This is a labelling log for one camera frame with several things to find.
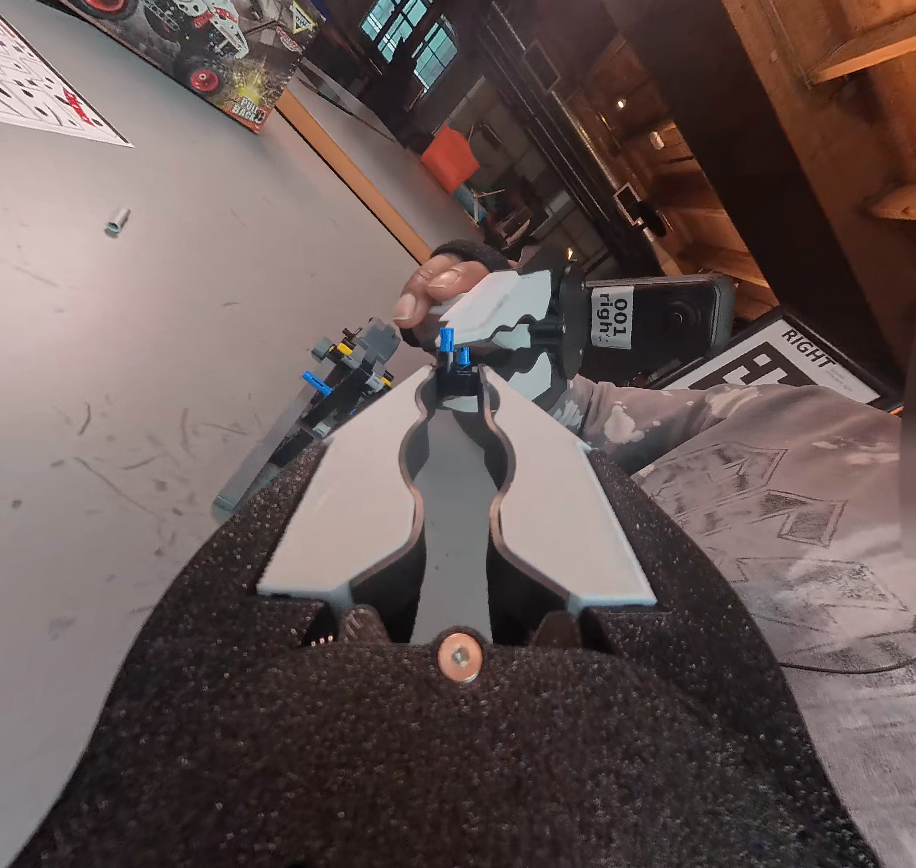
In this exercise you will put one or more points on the wooden wall shelf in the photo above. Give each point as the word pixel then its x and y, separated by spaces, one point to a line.
pixel 866 49

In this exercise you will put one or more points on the grey desk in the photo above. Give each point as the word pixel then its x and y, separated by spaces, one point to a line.
pixel 179 274

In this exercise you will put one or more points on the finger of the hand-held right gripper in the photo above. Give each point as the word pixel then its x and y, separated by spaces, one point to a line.
pixel 547 381
pixel 494 303

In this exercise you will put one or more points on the orange container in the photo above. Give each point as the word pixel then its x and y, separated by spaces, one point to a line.
pixel 451 160

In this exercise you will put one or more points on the person's right hand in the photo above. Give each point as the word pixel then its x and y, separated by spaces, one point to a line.
pixel 422 292

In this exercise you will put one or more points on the black beam with blue pins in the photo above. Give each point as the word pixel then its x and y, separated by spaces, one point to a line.
pixel 458 381

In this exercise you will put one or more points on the white sticker sheet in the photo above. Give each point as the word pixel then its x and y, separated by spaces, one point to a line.
pixel 43 88

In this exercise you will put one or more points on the grey long pin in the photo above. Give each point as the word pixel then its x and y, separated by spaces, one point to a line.
pixel 117 222

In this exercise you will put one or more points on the person's grey printed sweatshirt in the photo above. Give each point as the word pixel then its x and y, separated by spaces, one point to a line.
pixel 823 560

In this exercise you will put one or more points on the black grey brick chassis assembly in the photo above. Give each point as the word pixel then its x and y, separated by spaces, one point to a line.
pixel 343 389

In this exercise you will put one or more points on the white framed sign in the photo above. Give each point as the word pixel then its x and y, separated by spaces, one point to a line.
pixel 844 381

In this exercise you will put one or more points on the factory window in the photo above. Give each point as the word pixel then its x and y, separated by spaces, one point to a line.
pixel 408 24

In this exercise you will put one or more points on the grey table with wooden edge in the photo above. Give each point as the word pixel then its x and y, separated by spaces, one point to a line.
pixel 372 160

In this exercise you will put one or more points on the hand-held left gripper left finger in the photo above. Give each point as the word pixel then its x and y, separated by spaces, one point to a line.
pixel 343 517

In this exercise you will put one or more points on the person's right forearm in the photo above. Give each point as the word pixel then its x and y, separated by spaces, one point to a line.
pixel 644 417

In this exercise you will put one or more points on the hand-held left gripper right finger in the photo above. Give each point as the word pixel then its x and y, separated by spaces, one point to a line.
pixel 565 524

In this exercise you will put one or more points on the toy truck box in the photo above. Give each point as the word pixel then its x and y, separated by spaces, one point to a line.
pixel 186 17

